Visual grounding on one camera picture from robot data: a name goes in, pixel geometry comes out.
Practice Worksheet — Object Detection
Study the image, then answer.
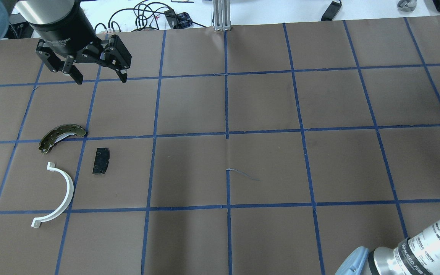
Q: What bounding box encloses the white curved plastic bracket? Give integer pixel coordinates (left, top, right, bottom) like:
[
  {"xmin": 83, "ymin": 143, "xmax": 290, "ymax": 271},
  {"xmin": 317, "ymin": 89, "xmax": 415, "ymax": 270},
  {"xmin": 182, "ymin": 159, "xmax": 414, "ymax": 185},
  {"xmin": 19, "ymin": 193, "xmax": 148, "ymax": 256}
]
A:
[{"xmin": 31, "ymin": 162, "xmax": 74, "ymax": 229}]

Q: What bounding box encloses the brown paper table cover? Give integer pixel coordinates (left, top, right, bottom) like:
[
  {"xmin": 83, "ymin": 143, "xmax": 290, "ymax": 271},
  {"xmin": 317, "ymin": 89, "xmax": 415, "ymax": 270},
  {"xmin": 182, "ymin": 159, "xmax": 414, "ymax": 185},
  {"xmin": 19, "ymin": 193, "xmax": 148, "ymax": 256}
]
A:
[{"xmin": 0, "ymin": 16, "xmax": 440, "ymax": 275}]

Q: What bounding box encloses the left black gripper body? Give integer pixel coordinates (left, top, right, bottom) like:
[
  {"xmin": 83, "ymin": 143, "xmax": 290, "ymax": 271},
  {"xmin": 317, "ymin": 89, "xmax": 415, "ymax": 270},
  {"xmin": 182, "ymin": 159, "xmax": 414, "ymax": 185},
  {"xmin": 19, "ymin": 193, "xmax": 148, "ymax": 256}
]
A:
[{"xmin": 28, "ymin": 4, "xmax": 104, "ymax": 64}]

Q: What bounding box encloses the black brake pad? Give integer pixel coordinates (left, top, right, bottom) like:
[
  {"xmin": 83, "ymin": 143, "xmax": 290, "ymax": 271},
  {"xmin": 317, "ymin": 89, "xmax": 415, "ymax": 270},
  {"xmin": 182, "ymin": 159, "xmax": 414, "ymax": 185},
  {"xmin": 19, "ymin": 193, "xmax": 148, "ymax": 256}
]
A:
[{"xmin": 92, "ymin": 147, "xmax": 110, "ymax": 175}]

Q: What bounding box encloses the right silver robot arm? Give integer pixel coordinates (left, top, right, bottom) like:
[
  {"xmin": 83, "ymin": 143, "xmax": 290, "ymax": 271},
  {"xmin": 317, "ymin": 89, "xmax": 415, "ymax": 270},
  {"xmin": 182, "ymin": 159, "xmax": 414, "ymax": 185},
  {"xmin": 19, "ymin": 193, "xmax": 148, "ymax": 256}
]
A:
[{"xmin": 336, "ymin": 220, "xmax": 440, "ymax": 275}]

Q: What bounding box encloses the aluminium frame post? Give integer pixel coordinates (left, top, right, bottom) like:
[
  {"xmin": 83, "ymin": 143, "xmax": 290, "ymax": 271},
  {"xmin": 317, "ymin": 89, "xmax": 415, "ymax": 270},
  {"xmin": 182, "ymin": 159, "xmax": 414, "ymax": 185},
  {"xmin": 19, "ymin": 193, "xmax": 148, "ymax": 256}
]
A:
[{"xmin": 211, "ymin": 0, "xmax": 232, "ymax": 32}]

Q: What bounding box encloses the green curved brake shoe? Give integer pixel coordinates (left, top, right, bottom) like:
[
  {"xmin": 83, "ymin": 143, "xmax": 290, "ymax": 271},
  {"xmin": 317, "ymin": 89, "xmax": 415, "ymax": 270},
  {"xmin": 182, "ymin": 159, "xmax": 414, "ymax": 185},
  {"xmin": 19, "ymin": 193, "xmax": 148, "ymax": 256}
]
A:
[{"xmin": 38, "ymin": 124, "xmax": 87, "ymax": 154}]

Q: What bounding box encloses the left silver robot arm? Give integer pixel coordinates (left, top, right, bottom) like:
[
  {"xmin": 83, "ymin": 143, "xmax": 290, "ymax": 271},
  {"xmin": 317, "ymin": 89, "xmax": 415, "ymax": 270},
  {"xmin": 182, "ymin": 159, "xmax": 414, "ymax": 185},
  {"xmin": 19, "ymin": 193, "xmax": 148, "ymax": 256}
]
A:
[{"xmin": 0, "ymin": 0, "xmax": 132, "ymax": 85}]

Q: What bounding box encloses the black power adapter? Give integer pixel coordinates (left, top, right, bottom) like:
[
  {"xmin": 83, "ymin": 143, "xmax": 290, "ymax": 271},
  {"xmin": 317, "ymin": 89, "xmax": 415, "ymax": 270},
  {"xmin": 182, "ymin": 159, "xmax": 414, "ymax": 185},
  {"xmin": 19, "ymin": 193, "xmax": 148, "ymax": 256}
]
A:
[{"xmin": 320, "ymin": 0, "xmax": 342, "ymax": 21}]

